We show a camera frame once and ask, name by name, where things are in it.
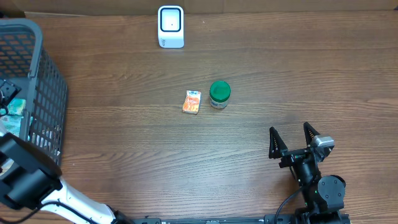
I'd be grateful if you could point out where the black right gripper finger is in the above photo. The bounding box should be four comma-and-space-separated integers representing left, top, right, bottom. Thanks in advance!
269, 127, 288, 159
303, 122, 320, 145

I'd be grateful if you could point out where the mint green wipes pack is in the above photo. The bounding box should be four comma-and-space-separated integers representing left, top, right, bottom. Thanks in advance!
1, 98, 26, 137

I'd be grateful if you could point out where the green lid jar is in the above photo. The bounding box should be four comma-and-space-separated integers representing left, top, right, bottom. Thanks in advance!
209, 80, 231, 109

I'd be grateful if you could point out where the orange tissue pack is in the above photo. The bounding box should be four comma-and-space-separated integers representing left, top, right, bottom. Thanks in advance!
182, 90, 201, 114

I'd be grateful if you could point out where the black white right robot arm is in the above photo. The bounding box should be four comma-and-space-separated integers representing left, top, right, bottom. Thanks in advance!
264, 122, 351, 224

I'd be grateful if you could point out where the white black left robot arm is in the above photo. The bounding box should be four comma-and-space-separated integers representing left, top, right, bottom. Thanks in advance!
1, 133, 131, 223

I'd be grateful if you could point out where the white barcode scanner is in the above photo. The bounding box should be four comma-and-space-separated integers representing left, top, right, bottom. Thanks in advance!
157, 5, 185, 49

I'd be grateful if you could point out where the grey plastic basket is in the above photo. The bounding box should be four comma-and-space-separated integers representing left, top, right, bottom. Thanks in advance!
1, 19, 68, 164

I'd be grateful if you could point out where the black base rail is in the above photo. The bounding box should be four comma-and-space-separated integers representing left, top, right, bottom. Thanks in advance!
131, 214, 305, 224

